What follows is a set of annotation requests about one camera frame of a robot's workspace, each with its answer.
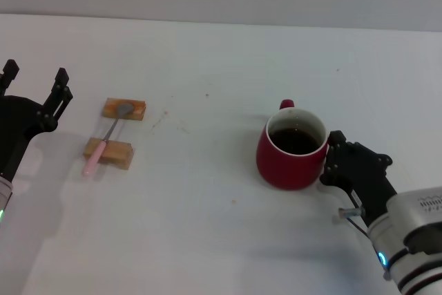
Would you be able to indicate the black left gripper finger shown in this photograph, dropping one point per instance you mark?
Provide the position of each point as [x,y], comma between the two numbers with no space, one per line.
[9,72]
[60,87]

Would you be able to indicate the orange stained wooden block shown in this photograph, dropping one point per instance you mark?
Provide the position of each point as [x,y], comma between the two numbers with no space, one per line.
[138,110]

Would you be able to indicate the dark coffee liquid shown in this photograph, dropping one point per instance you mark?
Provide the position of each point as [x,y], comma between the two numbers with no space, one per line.
[293,140]

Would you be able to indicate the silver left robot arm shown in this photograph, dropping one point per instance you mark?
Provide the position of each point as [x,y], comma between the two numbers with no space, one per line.
[4,198]

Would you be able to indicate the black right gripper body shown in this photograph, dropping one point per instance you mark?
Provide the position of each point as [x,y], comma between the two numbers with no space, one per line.
[359,170]

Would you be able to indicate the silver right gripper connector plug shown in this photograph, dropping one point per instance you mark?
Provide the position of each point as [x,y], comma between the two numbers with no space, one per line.
[348,212]

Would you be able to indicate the red ceramic mug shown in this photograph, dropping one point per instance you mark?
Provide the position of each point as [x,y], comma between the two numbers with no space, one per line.
[286,170]

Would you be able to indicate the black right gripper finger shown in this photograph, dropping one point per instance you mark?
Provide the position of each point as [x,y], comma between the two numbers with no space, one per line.
[325,177]
[337,139]

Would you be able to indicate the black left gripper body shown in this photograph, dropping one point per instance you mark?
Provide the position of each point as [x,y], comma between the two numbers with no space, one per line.
[15,125]

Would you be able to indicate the plain wooden block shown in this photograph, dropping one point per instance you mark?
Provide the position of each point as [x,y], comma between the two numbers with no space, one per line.
[117,155]

